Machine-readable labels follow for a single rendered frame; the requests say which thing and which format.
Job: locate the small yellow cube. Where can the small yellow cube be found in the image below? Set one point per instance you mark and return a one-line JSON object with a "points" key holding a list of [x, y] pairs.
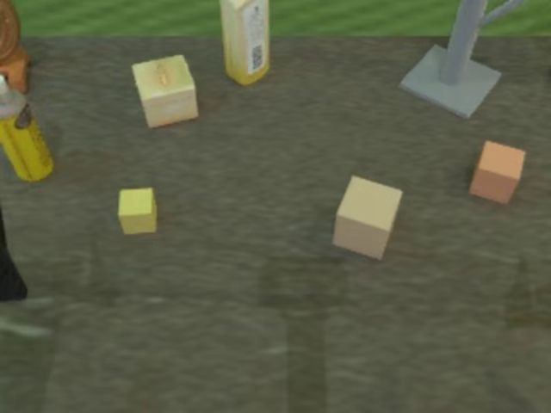
{"points": [[137, 211]]}

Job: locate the tan wooden cube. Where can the tan wooden cube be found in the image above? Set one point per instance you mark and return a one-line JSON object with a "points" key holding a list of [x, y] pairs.
{"points": [[366, 215]]}

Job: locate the orange cube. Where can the orange cube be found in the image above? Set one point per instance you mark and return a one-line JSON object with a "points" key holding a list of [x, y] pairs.
{"points": [[497, 172]]}

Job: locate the yellow bottle with grey cap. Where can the yellow bottle with grey cap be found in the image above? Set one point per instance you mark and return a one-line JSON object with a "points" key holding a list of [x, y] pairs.
{"points": [[23, 142]]}

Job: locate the brown wooden object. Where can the brown wooden object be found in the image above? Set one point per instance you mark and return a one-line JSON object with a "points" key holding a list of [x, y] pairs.
{"points": [[13, 47]]}

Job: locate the pale yellow printed box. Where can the pale yellow printed box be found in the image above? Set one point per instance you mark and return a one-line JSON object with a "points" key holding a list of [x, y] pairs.
{"points": [[165, 92]]}

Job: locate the yellow bottle with label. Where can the yellow bottle with label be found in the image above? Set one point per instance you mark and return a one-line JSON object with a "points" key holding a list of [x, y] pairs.
{"points": [[245, 38]]}

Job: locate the grey branched rack stand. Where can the grey branched rack stand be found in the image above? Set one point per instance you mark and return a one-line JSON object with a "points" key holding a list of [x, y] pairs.
{"points": [[454, 64]]}

